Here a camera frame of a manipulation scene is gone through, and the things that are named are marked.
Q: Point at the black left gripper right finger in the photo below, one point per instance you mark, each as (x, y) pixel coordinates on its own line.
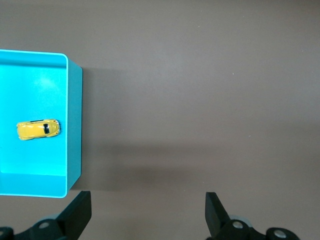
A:
(215, 220)

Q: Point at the yellow beetle toy car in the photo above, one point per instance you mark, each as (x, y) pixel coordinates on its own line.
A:
(32, 130)

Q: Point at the teal plastic bin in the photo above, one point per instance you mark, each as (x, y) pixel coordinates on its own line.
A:
(37, 87)

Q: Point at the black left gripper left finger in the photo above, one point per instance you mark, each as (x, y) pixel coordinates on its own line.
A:
(75, 217)

